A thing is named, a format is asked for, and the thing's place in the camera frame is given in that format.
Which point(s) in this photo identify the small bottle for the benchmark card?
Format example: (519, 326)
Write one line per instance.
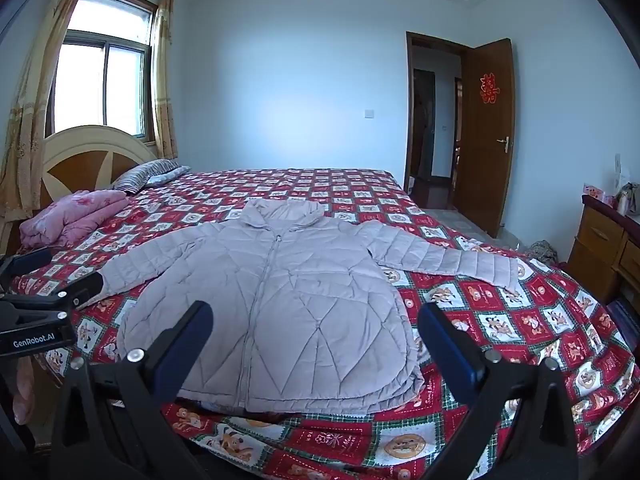
(625, 200)

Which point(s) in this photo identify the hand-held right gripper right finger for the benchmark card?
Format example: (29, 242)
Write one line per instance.
(445, 347)

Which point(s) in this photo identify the person's left hand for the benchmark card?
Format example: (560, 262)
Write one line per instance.
(22, 390)

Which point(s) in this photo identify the pink folded quilt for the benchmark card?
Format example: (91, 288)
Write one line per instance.
(70, 217)

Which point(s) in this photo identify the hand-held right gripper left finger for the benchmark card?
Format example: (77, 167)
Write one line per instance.
(192, 332)

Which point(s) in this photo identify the cream and wood headboard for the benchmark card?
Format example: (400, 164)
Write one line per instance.
(85, 160)

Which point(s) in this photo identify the dark cloth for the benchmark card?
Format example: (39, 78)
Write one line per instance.
(542, 251)

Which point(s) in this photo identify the red paper door decoration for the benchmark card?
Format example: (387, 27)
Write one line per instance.
(489, 88)

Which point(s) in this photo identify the wooden dresser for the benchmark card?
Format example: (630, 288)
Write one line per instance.
(595, 250)

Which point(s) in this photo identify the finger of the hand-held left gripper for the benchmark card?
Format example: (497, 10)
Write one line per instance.
(75, 290)
(30, 261)

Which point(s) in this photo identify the brown door frame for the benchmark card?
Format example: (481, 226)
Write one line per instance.
(409, 110)

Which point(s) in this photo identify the red checked printed blanket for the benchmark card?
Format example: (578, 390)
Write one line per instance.
(525, 320)

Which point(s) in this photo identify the brown wooden door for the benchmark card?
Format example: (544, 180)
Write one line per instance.
(485, 175)

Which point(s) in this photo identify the window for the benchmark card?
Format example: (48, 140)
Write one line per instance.
(105, 70)

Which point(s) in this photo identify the striped pillow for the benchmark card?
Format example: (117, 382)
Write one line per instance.
(142, 175)

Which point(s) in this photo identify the dark blue bag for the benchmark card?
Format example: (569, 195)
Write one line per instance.
(625, 317)

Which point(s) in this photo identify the light pink quilted jacket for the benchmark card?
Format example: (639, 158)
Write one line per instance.
(280, 310)

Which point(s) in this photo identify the yellow floral curtain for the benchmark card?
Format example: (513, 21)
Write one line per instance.
(164, 75)
(35, 110)

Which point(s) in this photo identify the light blue patterned pillow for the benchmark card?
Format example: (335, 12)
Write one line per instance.
(172, 174)

